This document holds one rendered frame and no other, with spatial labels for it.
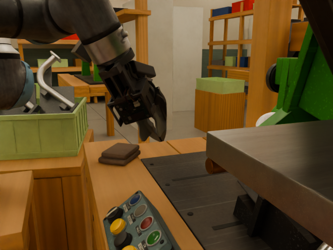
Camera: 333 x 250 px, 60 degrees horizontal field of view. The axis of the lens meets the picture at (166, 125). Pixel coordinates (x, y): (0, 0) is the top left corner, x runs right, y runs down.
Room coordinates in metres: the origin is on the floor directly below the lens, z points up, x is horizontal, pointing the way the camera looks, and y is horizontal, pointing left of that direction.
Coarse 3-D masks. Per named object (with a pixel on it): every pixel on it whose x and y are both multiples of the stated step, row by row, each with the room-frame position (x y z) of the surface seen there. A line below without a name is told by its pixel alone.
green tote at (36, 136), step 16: (80, 112) 1.23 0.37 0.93; (0, 128) 1.01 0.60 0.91; (16, 128) 1.02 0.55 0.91; (32, 128) 1.03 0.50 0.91; (48, 128) 1.04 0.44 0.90; (64, 128) 1.05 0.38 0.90; (80, 128) 1.18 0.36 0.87; (0, 144) 1.01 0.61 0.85; (16, 144) 1.02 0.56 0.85; (32, 144) 1.03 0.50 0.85; (48, 144) 1.04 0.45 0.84; (64, 144) 1.05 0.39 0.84; (80, 144) 1.13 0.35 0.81
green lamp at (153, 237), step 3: (156, 231) 0.33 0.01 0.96; (150, 234) 0.33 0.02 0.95; (153, 234) 0.33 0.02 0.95; (156, 234) 0.33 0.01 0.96; (159, 234) 0.32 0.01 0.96; (150, 237) 0.33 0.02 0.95; (153, 237) 0.32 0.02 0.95; (156, 237) 0.32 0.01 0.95; (147, 240) 0.33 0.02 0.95; (150, 240) 0.32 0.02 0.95; (153, 240) 0.32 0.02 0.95; (156, 240) 0.32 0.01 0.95; (150, 243) 0.32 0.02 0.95; (153, 243) 0.32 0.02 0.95
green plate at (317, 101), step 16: (304, 48) 0.35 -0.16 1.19; (304, 64) 0.35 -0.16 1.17; (320, 64) 0.34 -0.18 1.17; (304, 80) 0.35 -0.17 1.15; (320, 80) 0.34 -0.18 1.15; (288, 96) 0.36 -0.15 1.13; (304, 96) 0.35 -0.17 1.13; (320, 96) 0.33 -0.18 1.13; (288, 112) 0.36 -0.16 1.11; (304, 112) 0.37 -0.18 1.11; (320, 112) 0.33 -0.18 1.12
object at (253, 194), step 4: (240, 184) 0.44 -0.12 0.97; (244, 184) 0.44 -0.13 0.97; (244, 188) 0.43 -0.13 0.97; (248, 188) 0.43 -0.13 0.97; (248, 192) 0.42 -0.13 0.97; (252, 192) 0.42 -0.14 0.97; (256, 192) 0.41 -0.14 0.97; (252, 196) 0.41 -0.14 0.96; (256, 196) 0.41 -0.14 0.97; (256, 200) 0.40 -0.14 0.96
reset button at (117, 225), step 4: (116, 220) 0.38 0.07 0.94; (120, 220) 0.38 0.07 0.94; (112, 224) 0.38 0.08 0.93; (116, 224) 0.38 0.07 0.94; (120, 224) 0.37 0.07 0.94; (124, 224) 0.38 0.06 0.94; (112, 228) 0.37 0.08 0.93; (116, 228) 0.37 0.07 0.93; (120, 228) 0.37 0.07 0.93; (112, 232) 0.37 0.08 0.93; (116, 232) 0.37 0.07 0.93
